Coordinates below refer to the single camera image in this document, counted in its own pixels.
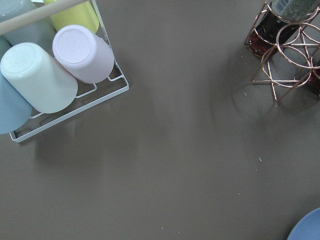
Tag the blue round plate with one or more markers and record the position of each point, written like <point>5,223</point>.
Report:
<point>308,228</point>

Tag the pale pink plastic cup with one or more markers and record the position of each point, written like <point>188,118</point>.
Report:
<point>83,54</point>

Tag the yellow green plastic cup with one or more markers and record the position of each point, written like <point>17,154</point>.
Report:
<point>82,14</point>

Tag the mint white plastic cup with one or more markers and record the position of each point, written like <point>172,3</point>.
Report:
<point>38,77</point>

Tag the light blue plastic cup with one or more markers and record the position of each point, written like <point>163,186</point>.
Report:
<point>14,109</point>

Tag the grey green plastic cup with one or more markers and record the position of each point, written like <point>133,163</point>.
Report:
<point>40,32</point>

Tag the dark drink bottle front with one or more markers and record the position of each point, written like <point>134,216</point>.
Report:
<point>282,13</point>

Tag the white wire cup rack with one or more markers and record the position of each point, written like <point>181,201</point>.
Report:
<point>88,95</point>

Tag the copper wire bottle rack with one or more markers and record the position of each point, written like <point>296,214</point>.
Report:
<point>294,60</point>

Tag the wooden rack handle bar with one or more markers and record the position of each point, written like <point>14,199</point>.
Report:
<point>36,15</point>

